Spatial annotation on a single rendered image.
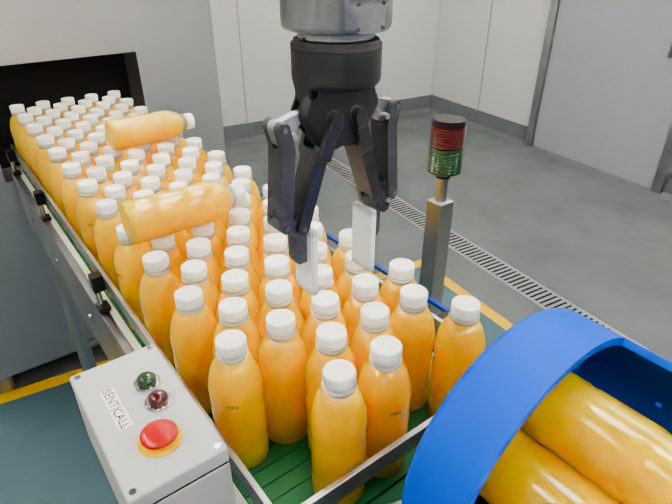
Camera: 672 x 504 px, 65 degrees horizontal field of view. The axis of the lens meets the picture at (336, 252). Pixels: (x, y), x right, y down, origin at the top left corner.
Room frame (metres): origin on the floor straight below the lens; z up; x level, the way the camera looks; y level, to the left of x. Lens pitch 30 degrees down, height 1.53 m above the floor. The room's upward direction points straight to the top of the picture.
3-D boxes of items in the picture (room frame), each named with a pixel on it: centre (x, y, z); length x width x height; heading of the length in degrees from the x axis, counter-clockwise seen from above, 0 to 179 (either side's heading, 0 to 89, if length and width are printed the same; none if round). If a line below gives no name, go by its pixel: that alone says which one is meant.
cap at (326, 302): (0.60, 0.02, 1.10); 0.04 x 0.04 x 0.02
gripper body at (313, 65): (0.46, 0.00, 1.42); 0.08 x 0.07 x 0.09; 128
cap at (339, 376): (0.46, 0.00, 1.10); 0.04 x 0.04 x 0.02
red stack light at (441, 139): (0.94, -0.20, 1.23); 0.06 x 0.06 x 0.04
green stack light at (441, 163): (0.94, -0.20, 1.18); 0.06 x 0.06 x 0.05
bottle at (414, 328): (0.62, -0.11, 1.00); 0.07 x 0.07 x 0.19
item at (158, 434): (0.36, 0.18, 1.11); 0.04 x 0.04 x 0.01
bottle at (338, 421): (0.46, 0.00, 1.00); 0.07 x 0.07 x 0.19
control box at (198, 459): (0.40, 0.21, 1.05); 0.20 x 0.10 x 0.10; 37
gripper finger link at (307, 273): (0.44, 0.03, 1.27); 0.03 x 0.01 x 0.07; 38
